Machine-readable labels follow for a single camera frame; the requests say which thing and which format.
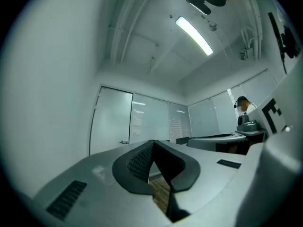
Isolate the frosted glass door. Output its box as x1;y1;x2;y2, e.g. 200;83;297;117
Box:
89;85;134;156

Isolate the long dark grey desk divider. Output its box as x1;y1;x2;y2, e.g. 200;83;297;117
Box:
176;137;190;147

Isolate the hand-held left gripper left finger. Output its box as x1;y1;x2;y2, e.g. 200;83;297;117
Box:
112;140;155;196

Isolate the thick black cable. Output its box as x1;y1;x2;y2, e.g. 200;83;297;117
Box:
281;54;288;75

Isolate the white ceiling pipe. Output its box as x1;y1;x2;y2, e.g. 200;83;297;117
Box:
246;0;264;61
110;0;157;67

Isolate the long ceiling light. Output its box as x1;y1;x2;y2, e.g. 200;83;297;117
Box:
175;16;214;56

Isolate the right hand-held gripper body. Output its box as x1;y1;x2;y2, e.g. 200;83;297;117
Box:
188;63;303;155

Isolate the black equipment pack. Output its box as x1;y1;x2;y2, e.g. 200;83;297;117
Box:
268;12;302;62

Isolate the frosted glass partition panel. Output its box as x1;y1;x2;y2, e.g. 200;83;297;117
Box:
131;93;169;143
187;98;220;138
241;70;278;106
167;102;192;141
212;88;240;134

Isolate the white wall sensor box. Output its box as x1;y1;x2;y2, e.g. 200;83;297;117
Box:
239;46;249;61

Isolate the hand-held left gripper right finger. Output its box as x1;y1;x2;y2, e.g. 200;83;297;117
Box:
154;140;201;223

